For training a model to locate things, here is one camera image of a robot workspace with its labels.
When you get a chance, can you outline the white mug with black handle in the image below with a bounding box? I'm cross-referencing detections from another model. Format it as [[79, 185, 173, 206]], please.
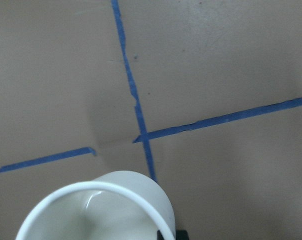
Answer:
[[16, 170, 189, 240]]

